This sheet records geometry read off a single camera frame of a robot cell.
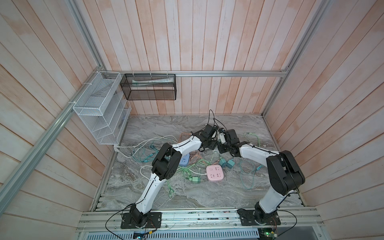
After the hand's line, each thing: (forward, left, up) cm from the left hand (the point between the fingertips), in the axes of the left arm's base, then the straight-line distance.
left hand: (211, 143), depth 100 cm
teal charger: (-14, -6, +1) cm, 15 cm away
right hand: (-1, -6, +2) cm, 6 cm away
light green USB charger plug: (-25, +11, +1) cm, 27 cm away
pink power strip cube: (-20, 0, -1) cm, 20 cm away
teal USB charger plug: (-14, -11, -1) cm, 18 cm away
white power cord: (-5, +59, -3) cm, 60 cm away
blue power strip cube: (-12, +18, -1) cm, 22 cm away
